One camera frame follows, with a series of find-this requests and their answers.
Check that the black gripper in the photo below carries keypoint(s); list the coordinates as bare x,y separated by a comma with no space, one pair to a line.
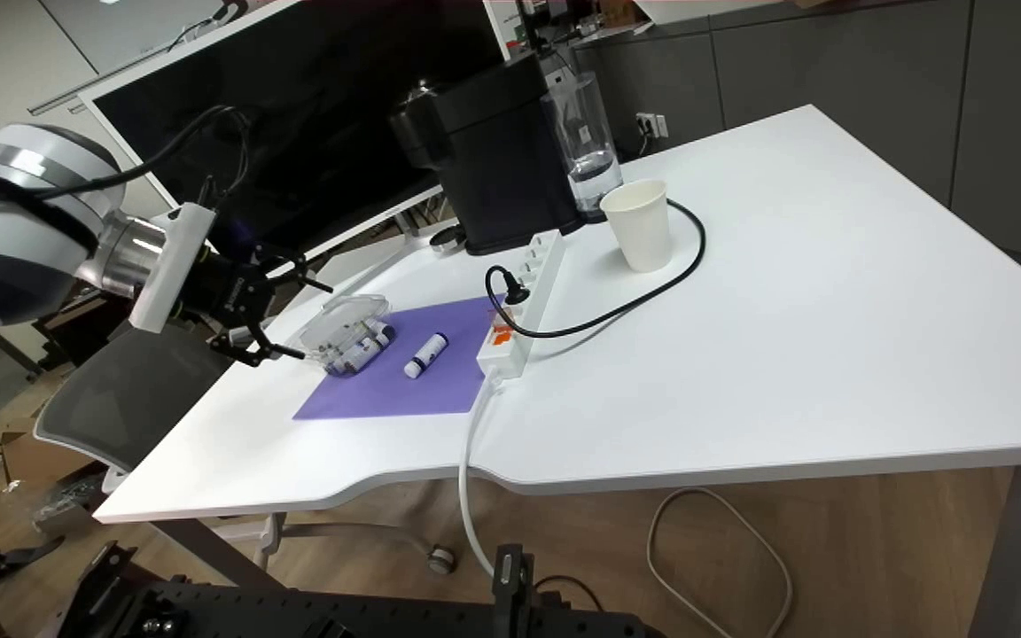
228,294

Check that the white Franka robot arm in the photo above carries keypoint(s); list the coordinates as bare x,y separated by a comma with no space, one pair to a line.
16,236

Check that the clear plastic container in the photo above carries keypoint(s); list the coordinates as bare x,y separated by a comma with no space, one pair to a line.
330,360

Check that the white cylinder with dark ends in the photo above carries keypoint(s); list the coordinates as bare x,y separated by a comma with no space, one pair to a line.
344,353

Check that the small dark cylinder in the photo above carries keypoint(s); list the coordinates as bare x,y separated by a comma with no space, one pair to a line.
378,339

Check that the small white cylinder bottle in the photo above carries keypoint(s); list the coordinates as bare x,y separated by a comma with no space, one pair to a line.
427,357

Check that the purple mat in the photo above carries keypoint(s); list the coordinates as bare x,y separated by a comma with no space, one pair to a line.
415,396

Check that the grey office chair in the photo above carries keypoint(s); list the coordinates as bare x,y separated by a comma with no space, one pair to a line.
134,391

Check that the white framed monitor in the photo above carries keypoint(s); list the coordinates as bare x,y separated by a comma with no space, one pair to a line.
335,106

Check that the white power strip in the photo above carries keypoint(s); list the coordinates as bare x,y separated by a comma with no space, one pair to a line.
539,269

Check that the black coffee machine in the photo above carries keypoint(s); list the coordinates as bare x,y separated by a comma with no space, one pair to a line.
499,164

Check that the clear water tank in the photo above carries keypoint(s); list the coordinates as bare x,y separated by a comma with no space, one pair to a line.
585,129

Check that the white paper cup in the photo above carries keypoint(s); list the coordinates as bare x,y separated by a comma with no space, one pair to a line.
642,230

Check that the white wrist mount plate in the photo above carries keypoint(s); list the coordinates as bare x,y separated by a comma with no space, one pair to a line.
174,267

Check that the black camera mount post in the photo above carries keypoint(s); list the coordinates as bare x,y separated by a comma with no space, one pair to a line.
513,572

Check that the white wall socket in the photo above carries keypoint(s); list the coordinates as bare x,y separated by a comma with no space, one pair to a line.
654,126

